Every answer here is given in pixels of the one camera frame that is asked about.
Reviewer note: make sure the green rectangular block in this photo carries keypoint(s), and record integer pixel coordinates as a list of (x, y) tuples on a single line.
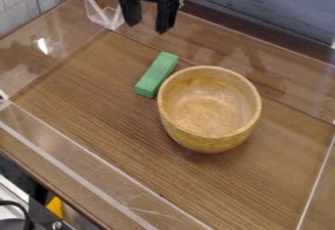
[(158, 72)]

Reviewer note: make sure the brown wooden bowl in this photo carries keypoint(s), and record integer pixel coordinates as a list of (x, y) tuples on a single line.
[(210, 107)]

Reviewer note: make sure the clear acrylic corner bracket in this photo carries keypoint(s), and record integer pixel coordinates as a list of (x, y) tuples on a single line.
[(107, 17)]

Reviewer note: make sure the clear acrylic front wall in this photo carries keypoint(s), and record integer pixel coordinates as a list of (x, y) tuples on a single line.
[(95, 187)]

